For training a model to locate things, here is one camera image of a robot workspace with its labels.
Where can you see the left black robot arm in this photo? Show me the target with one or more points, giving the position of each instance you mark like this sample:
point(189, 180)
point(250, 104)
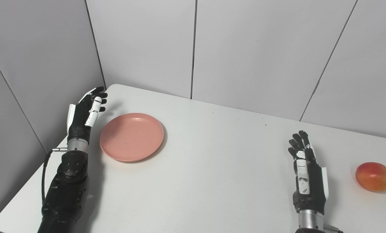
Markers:
point(67, 191)

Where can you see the red yellow pomegranate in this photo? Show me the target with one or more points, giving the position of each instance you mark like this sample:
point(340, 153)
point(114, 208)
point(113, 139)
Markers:
point(374, 177)

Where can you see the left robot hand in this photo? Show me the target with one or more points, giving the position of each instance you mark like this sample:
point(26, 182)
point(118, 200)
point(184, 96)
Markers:
point(81, 118)

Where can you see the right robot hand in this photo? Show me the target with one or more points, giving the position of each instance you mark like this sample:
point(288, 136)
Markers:
point(307, 181)

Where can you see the pink round plate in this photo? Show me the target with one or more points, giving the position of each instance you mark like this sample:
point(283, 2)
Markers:
point(132, 137)

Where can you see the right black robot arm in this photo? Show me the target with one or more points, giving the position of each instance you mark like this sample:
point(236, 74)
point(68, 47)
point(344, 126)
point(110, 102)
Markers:
point(311, 221)

